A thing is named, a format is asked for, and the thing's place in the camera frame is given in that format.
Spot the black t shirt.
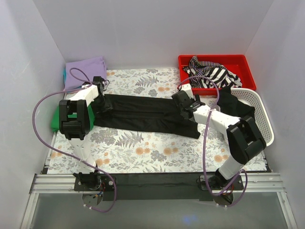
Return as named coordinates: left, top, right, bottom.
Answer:
left=91, top=94, right=201, bottom=139

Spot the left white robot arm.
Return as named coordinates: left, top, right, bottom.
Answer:
left=59, top=76, right=112, bottom=191

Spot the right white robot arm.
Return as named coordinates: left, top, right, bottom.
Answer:
left=172, top=90, right=266, bottom=190

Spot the folded lilac t shirt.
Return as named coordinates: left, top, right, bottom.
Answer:
left=65, top=56, right=107, bottom=90

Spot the black white striped shirt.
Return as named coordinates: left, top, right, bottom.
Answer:
left=183, top=56, right=243, bottom=88

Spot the folded teal t shirt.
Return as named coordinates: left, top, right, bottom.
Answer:
left=63, top=68, right=71, bottom=93

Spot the black garment in basket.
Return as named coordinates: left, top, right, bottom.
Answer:
left=217, top=86, right=255, bottom=119

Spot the folded green t shirt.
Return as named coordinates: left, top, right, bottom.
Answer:
left=51, top=105, right=95, bottom=132

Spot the red plastic tray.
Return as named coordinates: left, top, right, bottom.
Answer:
left=178, top=54, right=256, bottom=91

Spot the white perforated laundry basket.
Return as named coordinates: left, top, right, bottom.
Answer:
left=231, top=88, right=274, bottom=146

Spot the floral table cloth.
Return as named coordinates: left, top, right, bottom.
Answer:
left=47, top=68, right=267, bottom=174

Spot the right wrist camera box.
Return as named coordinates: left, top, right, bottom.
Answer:
left=178, top=83, right=193, bottom=99

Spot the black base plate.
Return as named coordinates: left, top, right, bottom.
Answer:
left=73, top=172, right=244, bottom=203

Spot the aluminium frame rail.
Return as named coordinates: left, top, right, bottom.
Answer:
left=21, top=172, right=297, bottom=229

